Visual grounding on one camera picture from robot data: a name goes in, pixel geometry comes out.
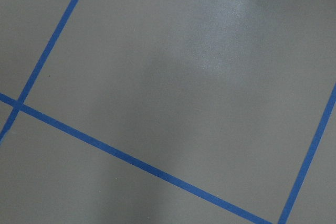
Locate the blue tape line crosswise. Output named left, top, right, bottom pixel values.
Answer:
left=1, top=93, right=269, bottom=223

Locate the blue tape line lengthwise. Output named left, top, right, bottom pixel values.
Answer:
left=278, top=84, right=335, bottom=224
left=1, top=0, right=79, bottom=143

